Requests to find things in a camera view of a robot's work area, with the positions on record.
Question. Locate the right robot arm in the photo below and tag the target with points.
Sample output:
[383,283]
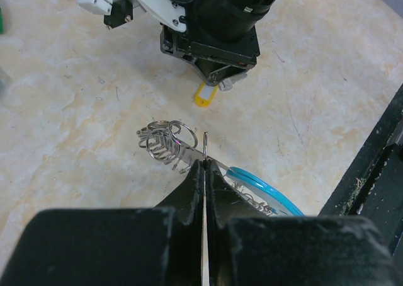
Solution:
[220,40]

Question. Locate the yellow key tag with key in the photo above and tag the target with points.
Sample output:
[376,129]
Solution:
[205,93]

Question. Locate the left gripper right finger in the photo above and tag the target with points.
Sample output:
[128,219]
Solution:
[247,247]

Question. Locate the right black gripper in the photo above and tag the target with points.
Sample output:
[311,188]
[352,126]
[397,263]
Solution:
[214,60]

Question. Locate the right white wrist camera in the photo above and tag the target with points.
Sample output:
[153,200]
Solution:
[119,12]

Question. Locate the green cloth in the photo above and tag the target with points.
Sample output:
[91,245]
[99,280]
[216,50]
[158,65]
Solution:
[1,22]

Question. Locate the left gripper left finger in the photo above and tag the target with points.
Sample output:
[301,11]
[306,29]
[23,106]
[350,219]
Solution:
[161,245]

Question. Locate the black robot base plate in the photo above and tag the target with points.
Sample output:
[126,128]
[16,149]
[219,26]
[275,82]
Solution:
[372,185]

